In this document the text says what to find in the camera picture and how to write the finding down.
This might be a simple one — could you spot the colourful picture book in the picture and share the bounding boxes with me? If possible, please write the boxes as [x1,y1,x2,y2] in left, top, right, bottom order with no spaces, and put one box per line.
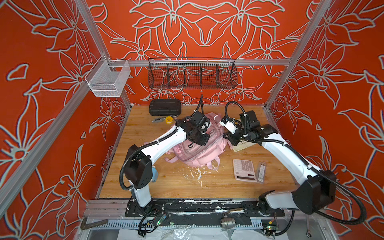
[231,139,256,153]

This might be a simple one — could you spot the pink student backpack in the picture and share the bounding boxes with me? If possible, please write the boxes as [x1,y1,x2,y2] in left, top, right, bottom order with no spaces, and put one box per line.
[165,112,230,170]

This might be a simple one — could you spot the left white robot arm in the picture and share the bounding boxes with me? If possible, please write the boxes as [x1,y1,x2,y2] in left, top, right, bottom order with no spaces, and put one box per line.
[119,96,211,209]

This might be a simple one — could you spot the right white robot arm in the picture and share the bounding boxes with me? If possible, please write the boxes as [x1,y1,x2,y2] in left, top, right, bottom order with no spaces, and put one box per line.
[220,107,367,225]

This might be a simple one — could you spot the yellow tape roll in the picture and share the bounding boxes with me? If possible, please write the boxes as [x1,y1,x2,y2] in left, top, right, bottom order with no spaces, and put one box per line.
[165,116,174,125]

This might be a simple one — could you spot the pink desk calculator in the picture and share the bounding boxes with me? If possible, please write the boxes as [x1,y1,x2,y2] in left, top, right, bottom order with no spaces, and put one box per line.
[233,159,257,183]

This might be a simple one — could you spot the grey metal tool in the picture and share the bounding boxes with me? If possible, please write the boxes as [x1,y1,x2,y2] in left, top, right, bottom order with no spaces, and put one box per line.
[152,117,166,123]

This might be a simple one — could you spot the black plastic case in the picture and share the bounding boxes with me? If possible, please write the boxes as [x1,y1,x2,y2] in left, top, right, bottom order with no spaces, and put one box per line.
[149,99,182,116]

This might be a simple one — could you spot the light blue pencil sharpener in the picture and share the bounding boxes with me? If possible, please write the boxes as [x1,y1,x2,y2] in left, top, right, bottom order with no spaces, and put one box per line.
[151,166,159,183]

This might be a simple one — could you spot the metal pipe fitting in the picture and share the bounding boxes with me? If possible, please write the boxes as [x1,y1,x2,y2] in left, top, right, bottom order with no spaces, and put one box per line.
[221,217,236,230]

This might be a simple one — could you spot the rusty allen key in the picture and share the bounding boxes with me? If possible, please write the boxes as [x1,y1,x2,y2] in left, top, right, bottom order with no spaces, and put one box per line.
[80,218,109,230]

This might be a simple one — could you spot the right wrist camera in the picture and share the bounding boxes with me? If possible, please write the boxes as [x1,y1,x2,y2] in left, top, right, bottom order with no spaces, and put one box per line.
[219,116,237,134]

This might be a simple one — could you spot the black wire wall basket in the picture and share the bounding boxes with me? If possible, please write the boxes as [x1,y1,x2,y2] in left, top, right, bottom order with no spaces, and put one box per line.
[148,57,238,90]

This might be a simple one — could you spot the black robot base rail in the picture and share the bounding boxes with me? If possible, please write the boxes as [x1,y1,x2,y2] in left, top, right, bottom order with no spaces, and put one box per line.
[143,199,286,226]

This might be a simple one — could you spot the white wire wall basket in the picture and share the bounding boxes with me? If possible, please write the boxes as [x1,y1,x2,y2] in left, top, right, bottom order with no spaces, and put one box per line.
[85,55,131,97]

